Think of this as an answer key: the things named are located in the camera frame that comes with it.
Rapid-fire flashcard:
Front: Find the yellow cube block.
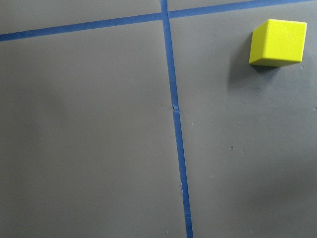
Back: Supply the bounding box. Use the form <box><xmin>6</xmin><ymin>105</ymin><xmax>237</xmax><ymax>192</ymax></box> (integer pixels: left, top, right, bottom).
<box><xmin>249</xmin><ymin>19</ymin><xmax>307</xmax><ymax>67</ymax></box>

